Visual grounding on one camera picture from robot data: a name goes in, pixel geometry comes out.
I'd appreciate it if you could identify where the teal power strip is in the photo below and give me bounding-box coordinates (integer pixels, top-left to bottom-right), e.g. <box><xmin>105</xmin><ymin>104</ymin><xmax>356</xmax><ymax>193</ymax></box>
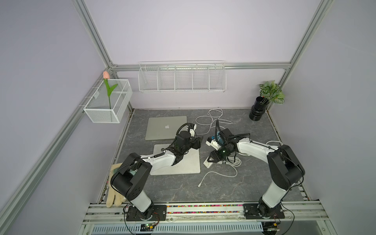
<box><xmin>207</xmin><ymin>134</ymin><xmax>224</xmax><ymax>149</ymax></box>

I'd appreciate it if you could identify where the white charger brick laptop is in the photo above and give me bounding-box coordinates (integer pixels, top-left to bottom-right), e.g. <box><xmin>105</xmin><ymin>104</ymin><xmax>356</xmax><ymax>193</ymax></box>
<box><xmin>206</xmin><ymin>139</ymin><xmax>217</xmax><ymax>147</ymax></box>
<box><xmin>203</xmin><ymin>157</ymin><xmax>213</xmax><ymax>169</ymax></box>

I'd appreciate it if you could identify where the white cable front laptop charger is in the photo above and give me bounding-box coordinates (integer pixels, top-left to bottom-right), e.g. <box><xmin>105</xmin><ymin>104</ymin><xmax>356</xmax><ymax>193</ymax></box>
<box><xmin>198</xmin><ymin>155</ymin><xmax>242</xmax><ymax>188</ymax></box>

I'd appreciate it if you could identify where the white cable laptop charger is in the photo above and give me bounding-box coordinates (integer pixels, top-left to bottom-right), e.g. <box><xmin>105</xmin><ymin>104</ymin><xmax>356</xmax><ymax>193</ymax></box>
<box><xmin>198</xmin><ymin>155</ymin><xmax>242</xmax><ymax>188</ymax></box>
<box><xmin>192</xmin><ymin>107</ymin><xmax>233</xmax><ymax>136</ymax></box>

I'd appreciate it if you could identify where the white charger brick front laptop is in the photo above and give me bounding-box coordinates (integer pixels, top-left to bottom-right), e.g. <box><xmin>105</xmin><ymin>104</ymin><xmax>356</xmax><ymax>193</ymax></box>
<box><xmin>203</xmin><ymin>157</ymin><xmax>213</xmax><ymax>169</ymax></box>

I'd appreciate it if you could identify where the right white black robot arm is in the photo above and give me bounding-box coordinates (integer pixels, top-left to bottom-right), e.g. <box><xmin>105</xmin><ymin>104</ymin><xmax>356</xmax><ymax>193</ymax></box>
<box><xmin>206</xmin><ymin>120</ymin><xmax>305</xmax><ymax>219</ymax></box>

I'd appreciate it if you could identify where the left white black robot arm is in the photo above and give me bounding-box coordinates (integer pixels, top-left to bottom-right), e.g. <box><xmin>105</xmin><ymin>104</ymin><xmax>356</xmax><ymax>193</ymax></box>
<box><xmin>110</xmin><ymin>123</ymin><xmax>202</xmax><ymax>220</ymax></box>

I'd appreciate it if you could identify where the front silver laptop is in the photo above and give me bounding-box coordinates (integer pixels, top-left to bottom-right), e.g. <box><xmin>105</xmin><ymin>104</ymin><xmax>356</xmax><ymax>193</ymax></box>
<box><xmin>150</xmin><ymin>148</ymin><xmax>201</xmax><ymax>176</ymax></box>

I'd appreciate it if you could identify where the silver laptop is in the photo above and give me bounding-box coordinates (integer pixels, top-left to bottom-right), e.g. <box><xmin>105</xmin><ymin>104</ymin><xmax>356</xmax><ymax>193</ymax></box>
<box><xmin>145</xmin><ymin>116</ymin><xmax>187</xmax><ymax>141</ymax></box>
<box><xmin>150</xmin><ymin>148</ymin><xmax>201</xmax><ymax>176</ymax></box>

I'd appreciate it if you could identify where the rear silver laptop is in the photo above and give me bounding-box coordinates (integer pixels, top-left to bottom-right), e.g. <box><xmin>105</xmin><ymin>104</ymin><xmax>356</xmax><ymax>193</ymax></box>
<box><xmin>145</xmin><ymin>116</ymin><xmax>187</xmax><ymax>141</ymax></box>

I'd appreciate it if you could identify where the green plant in black pot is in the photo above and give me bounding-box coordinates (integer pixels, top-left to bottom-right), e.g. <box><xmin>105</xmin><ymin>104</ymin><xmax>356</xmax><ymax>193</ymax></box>
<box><xmin>249</xmin><ymin>80</ymin><xmax>285</xmax><ymax>121</ymax></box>

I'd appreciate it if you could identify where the beige work glove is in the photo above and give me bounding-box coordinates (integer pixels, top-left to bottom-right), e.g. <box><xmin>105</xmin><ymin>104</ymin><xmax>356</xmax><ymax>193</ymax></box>
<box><xmin>106</xmin><ymin>163</ymin><xmax>126</xmax><ymax>208</ymax></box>

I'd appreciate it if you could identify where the white mesh basket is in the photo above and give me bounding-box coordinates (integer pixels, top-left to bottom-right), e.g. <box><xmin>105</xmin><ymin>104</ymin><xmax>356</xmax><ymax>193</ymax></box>
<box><xmin>83</xmin><ymin>79</ymin><xmax>133</xmax><ymax>123</ymax></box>

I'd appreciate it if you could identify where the pink artificial tulip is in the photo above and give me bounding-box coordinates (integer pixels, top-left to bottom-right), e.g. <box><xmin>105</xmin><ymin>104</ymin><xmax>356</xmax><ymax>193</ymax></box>
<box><xmin>103</xmin><ymin>71</ymin><xmax>118</xmax><ymax>109</ymax></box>

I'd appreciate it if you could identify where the white wire wall shelf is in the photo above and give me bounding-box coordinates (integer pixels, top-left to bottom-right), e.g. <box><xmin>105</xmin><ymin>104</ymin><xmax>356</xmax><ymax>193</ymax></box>
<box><xmin>138</xmin><ymin>60</ymin><xmax>227</xmax><ymax>93</ymax></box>

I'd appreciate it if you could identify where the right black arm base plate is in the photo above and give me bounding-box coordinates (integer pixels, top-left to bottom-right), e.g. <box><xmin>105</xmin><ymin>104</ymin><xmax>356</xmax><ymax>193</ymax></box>
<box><xmin>243</xmin><ymin>203</ymin><xmax>285</xmax><ymax>219</ymax></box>

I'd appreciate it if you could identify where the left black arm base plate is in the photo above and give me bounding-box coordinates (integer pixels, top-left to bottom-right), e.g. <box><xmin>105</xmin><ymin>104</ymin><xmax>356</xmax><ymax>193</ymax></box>
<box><xmin>125</xmin><ymin>204</ymin><xmax>167</xmax><ymax>222</ymax></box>

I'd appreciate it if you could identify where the white slotted cable duct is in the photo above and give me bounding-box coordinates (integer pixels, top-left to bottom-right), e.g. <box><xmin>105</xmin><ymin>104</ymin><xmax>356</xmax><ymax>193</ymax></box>
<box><xmin>90</xmin><ymin>222</ymin><xmax>263</xmax><ymax>235</ymax></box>

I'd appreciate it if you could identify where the aluminium front rail frame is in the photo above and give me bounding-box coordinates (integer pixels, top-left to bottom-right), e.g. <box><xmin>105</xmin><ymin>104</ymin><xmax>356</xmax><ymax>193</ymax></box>
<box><xmin>79</xmin><ymin>201</ymin><xmax>337</xmax><ymax>235</ymax></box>

